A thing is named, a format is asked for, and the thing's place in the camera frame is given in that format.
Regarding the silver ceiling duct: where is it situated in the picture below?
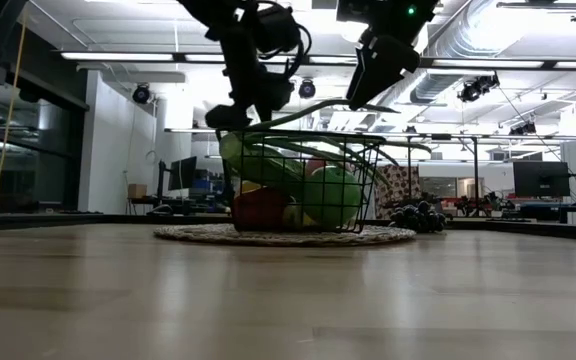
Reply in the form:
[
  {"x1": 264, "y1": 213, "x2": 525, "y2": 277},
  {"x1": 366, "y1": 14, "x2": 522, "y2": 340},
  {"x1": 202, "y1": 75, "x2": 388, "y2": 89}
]
[{"x1": 408, "y1": 0, "x2": 499, "y2": 106}]

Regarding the green long beans bundle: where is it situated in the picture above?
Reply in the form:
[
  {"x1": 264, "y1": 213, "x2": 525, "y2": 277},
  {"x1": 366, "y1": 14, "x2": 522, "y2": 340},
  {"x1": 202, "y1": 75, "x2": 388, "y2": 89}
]
[{"x1": 220, "y1": 98, "x2": 434, "y2": 187}]

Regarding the red fruit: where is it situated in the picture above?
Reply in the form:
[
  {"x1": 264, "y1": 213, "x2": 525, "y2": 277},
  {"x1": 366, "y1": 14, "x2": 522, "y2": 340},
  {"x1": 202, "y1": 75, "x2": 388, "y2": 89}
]
[{"x1": 232, "y1": 186, "x2": 290, "y2": 232}]

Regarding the black ceiling spotlight cluster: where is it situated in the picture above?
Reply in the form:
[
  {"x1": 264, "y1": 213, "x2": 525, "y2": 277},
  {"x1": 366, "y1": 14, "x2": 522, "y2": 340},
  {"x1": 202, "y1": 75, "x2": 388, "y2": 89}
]
[{"x1": 456, "y1": 73, "x2": 501, "y2": 104}]

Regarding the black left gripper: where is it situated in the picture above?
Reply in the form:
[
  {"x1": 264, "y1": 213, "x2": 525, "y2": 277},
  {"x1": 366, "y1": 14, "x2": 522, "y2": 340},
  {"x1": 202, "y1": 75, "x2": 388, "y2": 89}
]
[{"x1": 204, "y1": 22, "x2": 298, "y2": 131}]

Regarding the green leafy vegetable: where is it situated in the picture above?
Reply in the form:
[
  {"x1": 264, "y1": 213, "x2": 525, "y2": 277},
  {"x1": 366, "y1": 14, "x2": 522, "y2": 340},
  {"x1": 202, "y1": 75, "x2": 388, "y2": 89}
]
[{"x1": 218, "y1": 131, "x2": 310, "y2": 190}]

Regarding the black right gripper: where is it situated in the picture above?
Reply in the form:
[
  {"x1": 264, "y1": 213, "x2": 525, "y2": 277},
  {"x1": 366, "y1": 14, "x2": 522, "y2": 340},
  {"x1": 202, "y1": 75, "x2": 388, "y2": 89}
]
[{"x1": 345, "y1": 0, "x2": 440, "y2": 112}]

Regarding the black wire basket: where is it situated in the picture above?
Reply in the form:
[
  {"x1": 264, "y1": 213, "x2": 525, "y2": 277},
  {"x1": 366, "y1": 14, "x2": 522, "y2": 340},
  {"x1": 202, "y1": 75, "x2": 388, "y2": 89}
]
[{"x1": 216, "y1": 128, "x2": 387, "y2": 235}]

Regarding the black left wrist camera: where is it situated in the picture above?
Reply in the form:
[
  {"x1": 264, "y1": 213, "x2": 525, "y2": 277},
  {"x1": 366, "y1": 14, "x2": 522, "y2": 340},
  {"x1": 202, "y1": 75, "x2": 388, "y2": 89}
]
[{"x1": 254, "y1": 2, "x2": 304, "y2": 56}]

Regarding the small black monitor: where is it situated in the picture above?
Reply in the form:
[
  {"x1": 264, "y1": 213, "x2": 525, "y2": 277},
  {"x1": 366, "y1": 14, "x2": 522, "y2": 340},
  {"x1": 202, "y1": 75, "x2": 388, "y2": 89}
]
[{"x1": 167, "y1": 155, "x2": 199, "y2": 192}]

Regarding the wide black monitor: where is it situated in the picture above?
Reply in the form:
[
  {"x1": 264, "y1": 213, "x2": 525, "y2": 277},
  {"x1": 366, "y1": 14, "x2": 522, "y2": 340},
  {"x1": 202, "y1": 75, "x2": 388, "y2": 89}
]
[{"x1": 512, "y1": 160, "x2": 571, "y2": 199}]

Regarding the black grapes bunch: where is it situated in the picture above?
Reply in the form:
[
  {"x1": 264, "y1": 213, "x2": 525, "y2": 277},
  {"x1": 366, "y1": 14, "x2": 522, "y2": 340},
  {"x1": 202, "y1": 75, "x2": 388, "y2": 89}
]
[{"x1": 389, "y1": 200, "x2": 448, "y2": 234}]

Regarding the patterned partition panel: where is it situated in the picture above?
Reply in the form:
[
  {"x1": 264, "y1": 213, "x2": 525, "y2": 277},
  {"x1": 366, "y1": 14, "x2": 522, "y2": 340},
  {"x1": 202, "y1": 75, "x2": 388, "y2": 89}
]
[{"x1": 374, "y1": 164, "x2": 423, "y2": 220}]

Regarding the pink peach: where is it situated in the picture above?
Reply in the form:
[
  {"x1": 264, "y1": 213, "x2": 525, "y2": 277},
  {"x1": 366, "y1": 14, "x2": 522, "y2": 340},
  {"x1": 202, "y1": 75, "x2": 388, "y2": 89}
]
[{"x1": 304, "y1": 156, "x2": 330, "y2": 177}]

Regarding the yellow hanging cord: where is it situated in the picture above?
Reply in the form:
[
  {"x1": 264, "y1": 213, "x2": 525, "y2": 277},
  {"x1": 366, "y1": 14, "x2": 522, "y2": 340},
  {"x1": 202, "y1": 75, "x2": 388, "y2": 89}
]
[{"x1": 0, "y1": 18, "x2": 28, "y2": 207}]

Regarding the green apple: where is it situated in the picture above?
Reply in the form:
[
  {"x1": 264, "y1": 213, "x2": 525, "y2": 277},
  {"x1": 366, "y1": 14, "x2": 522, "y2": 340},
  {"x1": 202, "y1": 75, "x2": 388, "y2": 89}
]
[{"x1": 301, "y1": 165, "x2": 364, "y2": 229}]

